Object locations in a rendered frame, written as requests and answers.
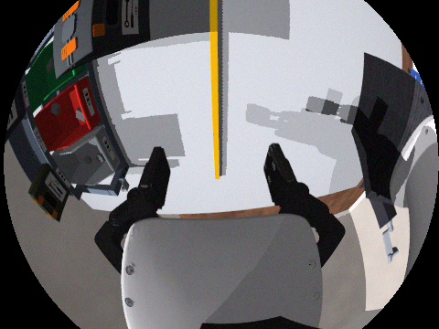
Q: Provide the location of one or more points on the yellow vertical bar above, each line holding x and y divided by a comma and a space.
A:
213, 13

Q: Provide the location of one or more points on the green open bin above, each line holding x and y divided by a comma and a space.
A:
40, 83

